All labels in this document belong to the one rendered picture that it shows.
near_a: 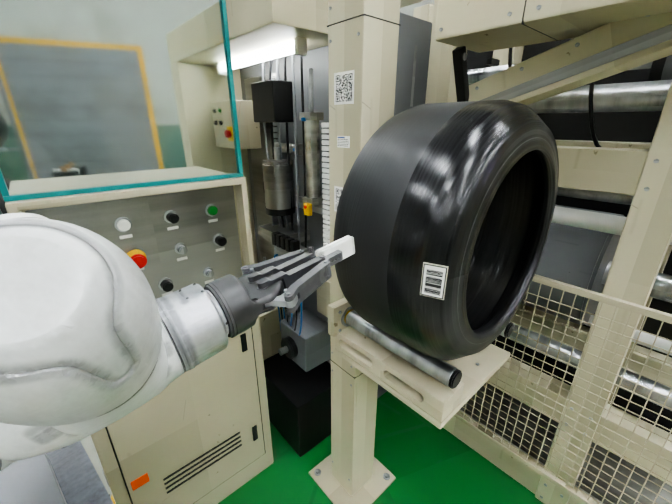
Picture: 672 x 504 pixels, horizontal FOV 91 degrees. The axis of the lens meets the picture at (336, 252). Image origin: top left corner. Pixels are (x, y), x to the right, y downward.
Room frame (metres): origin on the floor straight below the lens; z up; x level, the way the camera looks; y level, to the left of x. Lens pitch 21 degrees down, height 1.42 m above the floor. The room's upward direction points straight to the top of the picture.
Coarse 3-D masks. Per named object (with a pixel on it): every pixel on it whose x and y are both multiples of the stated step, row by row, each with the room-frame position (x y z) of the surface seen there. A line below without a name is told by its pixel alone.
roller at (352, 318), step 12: (348, 312) 0.82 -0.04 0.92; (348, 324) 0.80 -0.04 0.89; (360, 324) 0.77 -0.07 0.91; (372, 336) 0.73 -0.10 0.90; (384, 336) 0.71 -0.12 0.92; (396, 348) 0.67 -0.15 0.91; (408, 348) 0.66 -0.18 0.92; (408, 360) 0.64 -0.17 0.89; (420, 360) 0.62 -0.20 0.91; (432, 360) 0.61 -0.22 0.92; (432, 372) 0.59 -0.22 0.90; (444, 372) 0.58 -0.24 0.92; (456, 372) 0.57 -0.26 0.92; (444, 384) 0.58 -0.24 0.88; (456, 384) 0.57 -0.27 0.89
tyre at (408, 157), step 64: (384, 128) 0.72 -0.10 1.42; (448, 128) 0.61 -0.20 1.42; (512, 128) 0.61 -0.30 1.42; (384, 192) 0.59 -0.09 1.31; (448, 192) 0.53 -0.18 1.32; (512, 192) 0.92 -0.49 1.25; (384, 256) 0.55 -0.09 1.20; (448, 256) 0.50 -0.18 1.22; (512, 256) 0.88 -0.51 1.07; (384, 320) 0.58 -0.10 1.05; (448, 320) 0.51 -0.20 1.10
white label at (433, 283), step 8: (424, 264) 0.50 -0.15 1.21; (432, 264) 0.49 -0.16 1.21; (424, 272) 0.50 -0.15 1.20; (432, 272) 0.49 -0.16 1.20; (440, 272) 0.48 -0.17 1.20; (424, 280) 0.50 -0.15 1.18; (432, 280) 0.49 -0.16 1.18; (440, 280) 0.48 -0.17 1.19; (424, 288) 0.49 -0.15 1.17; (432, 288) 0.49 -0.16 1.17; (440, 288) 0.48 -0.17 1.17; (432, 296) 0.49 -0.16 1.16; (440, 296) 0.48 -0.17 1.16
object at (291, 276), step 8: (320, 256) 0.45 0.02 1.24; (304, 264) 0.43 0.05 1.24; (312, 264) 0.43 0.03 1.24; (280, 272) 0.41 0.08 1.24; (288, 272) 0.41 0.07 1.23; (296, 272) 0.41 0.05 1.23; (304, 272) 0.42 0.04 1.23; (264, 280) 0.39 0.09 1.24; (272, 280) 0.39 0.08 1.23; (288, 280) 0.40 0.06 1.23; (296, 280) 0.41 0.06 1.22
